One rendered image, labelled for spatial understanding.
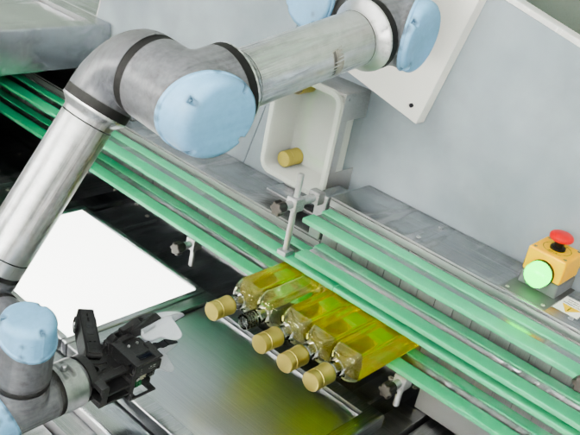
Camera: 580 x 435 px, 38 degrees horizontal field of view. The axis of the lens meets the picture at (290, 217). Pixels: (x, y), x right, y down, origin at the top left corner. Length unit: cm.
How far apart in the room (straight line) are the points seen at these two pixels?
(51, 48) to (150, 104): 109
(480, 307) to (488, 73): 41
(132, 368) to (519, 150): 74
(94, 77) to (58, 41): 100
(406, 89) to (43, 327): 80
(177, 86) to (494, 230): 73
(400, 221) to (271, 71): 53
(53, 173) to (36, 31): 97
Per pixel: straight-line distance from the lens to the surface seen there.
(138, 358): 129
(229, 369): 155
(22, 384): 117
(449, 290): 143
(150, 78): 107
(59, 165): 117
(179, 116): 104
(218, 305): 146
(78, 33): 218
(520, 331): 137
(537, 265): 143
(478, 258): 151
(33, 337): 112
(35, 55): 213
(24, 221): 119
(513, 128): 151
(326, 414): 150
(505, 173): 153
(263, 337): 140
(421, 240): 152
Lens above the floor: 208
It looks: 46 degrees down
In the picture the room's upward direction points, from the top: 108 degrees counter-clockwise
